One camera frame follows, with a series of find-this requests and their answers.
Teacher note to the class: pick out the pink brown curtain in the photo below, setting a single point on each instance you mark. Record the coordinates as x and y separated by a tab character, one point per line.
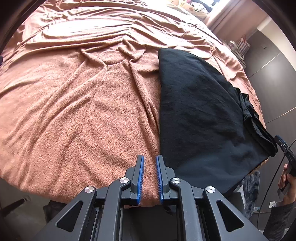
231	20

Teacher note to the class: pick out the red white striped bag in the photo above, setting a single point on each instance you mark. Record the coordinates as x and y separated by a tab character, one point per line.
239	49

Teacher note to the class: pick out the black pants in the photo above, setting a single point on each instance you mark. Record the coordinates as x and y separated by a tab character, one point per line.
210	133

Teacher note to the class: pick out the dark blue fluffy rug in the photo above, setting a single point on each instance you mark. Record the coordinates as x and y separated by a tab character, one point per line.
249	190

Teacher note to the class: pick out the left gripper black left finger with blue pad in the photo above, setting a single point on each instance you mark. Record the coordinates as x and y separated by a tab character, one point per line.
97	214

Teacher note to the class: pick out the pile of plush toys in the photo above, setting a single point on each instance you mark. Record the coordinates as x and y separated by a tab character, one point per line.
199	9

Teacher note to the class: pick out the dark grey sleeve forearm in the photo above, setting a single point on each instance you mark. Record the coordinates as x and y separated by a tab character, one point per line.
277	221

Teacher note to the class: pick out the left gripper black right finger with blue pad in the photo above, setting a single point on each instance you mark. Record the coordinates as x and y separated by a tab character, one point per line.
202	214

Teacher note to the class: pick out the brown bed blanket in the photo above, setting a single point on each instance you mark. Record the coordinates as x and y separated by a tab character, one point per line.
80	92

